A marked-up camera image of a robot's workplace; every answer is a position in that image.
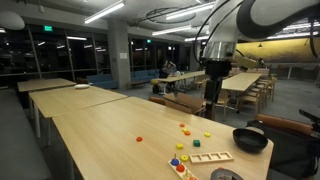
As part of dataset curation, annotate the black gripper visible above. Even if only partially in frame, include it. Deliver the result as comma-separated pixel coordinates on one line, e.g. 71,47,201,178
203,60,233,121

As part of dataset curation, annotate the wooden peg board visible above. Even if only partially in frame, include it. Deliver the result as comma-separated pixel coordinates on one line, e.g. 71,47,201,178
167,153,199,180

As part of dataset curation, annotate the open cardboard box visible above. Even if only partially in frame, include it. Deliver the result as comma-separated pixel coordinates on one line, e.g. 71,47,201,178
162,92,207,117

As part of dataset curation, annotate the wooden dining chair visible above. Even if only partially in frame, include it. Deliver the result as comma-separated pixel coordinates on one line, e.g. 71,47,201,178
237,87,263,116
262,75,278,103

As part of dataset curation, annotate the long wooden table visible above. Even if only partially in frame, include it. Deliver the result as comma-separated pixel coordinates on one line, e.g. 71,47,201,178
157,70,206,96
221,72,263,114

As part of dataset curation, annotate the black bowl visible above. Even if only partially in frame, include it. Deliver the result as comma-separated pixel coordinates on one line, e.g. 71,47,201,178
232,128,269,155

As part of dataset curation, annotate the brown chair backrest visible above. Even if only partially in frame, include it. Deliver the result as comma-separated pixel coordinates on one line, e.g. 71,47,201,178
147,96,167,107

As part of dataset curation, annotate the seated person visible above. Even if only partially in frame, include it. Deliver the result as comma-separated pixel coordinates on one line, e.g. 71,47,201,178
158,59,178,80

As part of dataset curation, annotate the black gaffer tape roll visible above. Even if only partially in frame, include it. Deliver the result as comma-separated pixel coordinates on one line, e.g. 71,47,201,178
210,167,245,180

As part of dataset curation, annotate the blue sofa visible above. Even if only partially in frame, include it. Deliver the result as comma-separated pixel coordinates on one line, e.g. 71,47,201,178
85,73,120,90
130,68,161,83

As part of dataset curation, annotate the linear ceiling light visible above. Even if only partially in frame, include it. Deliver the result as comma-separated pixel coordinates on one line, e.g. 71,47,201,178
84,0,125,25
165,1,216,21
151,24,193,37

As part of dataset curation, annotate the grey concrete pillar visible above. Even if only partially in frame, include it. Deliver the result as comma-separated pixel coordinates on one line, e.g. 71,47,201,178
106,17,132,90

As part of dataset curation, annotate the white plate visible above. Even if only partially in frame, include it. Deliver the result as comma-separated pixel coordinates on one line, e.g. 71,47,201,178
73,83,91,90

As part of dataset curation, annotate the light wooden table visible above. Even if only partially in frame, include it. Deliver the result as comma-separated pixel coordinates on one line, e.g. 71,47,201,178
16,77,78,110
28,85,128,147

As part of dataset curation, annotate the white globe pendant lamp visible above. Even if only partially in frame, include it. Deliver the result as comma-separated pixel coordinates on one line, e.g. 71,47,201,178
0,11,26,31

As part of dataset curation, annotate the wooden slotted frame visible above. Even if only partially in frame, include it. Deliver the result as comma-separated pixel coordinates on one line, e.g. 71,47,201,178
188,151,235,165

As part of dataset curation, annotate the tan wrist camera box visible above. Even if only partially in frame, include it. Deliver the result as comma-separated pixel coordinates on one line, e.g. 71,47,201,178
233,54,259,71

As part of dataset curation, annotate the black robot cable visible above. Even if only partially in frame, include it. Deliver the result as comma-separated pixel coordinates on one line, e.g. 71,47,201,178
192,0,245,65

